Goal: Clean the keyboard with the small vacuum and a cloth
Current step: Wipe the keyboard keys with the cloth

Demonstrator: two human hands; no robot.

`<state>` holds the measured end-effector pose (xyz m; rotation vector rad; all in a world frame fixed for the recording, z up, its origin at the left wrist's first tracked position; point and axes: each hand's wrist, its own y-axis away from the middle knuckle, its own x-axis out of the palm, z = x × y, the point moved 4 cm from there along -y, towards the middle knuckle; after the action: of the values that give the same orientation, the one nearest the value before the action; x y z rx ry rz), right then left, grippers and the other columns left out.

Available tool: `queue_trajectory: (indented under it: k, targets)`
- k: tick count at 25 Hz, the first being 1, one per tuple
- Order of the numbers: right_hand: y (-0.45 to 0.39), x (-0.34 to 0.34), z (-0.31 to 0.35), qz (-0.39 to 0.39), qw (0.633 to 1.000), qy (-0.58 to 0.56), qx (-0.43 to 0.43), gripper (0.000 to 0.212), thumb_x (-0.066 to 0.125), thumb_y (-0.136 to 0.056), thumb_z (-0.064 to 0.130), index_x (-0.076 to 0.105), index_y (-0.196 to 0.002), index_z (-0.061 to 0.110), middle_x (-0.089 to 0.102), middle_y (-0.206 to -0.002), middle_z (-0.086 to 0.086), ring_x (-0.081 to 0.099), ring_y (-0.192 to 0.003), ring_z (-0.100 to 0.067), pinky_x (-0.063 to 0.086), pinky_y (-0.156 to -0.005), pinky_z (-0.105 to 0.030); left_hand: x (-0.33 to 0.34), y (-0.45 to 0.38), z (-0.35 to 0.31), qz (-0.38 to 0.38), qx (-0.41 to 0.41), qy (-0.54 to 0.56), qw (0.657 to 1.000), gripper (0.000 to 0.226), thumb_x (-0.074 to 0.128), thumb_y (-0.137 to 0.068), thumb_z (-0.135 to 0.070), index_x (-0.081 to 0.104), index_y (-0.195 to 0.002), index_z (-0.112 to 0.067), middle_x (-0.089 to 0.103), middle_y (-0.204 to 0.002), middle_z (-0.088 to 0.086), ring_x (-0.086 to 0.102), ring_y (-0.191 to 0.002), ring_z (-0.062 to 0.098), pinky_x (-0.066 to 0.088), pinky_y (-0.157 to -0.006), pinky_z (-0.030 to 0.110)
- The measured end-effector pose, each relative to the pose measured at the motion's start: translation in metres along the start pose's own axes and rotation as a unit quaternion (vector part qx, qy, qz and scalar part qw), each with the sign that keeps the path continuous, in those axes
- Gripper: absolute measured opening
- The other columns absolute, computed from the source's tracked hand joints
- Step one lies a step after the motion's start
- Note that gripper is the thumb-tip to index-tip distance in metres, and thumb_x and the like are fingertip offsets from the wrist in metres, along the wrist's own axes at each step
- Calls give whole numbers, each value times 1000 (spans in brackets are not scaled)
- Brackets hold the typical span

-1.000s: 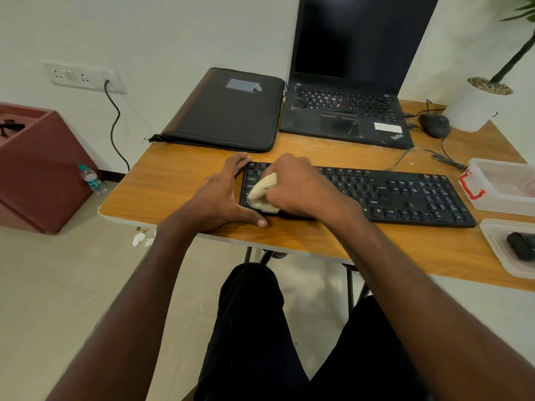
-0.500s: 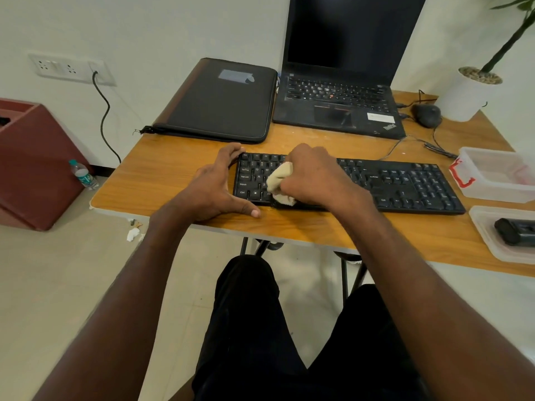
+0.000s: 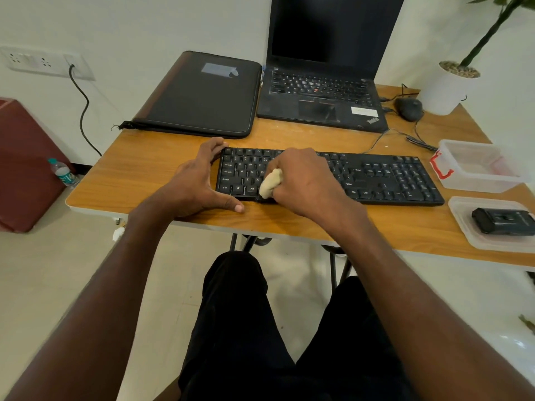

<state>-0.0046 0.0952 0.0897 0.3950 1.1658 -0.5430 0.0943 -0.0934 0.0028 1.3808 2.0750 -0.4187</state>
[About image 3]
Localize person's right hand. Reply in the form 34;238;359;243
264;148;369;235

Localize person's left hand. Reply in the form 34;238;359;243
161;137;245;219

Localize beige cleaning putty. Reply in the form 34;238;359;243
259;168;284;200

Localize black computer keyboard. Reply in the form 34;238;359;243
216;147;445;207

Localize person's right forearm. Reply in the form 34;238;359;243
324;204;535;401

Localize person's left forearm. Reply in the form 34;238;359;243
0;192;184;401

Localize black laptop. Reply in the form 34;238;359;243
256;0;407;134

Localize black laptop sleeve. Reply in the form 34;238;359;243
112;51;263;139

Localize black computer mouse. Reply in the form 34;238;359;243
394;97;424;122

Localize person's black trousers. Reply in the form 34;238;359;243
177;251;419;401

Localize plastic water bottle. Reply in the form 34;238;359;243
48;158;80;189

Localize white plant pot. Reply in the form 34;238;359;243
417;61;481;116

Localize clear plastic lid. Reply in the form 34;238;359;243
448;196;535;254

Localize clear container with red clips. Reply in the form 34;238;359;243
430;139;528;194

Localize maroon padded seat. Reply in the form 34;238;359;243
0;97;76;233

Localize black rectangular device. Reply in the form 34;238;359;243
472;208;535;236

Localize green potted plant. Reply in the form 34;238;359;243
460;0;535;68

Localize black table frame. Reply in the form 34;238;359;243
229;234;356;295

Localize black mouse cable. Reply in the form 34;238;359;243
378;83;420;102

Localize black keyboard cable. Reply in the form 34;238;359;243
361;108;438;154

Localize black power cable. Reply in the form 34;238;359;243
68;64;103;157

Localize white wall socket panel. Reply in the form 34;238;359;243
0;46;96;82

